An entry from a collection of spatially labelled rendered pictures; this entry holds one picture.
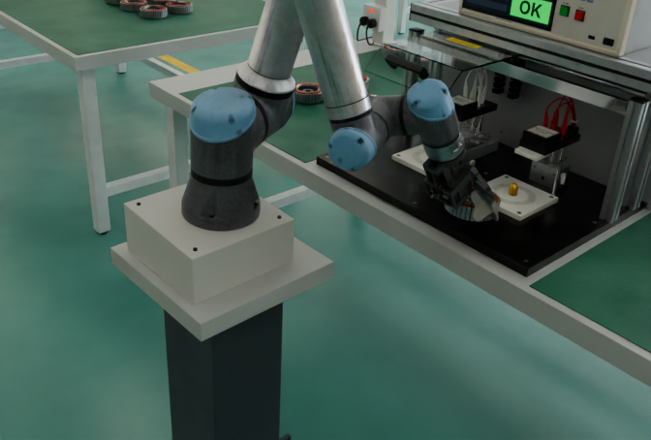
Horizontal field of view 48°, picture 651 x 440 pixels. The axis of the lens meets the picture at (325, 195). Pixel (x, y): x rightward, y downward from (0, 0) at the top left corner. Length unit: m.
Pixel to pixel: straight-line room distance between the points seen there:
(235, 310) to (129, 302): 1.34
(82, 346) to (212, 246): 1.23
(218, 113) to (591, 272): 0.81
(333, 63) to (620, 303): 0.72
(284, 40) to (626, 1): 0.72
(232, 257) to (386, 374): 1.10
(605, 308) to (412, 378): 1.00
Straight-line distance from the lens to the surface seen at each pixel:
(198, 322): 1.31
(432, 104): 1.27
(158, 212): 1.42
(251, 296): 1.36
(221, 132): 1.29
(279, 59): 1.37
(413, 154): 1.87
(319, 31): 1.17
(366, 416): 2.21
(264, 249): 1.39
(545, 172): 1.82
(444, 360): 2.44
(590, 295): 1.50
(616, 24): 1.68
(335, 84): 1.18
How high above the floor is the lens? 1.55
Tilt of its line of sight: 28 degrees down
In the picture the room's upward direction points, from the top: 3 degrees clockwise
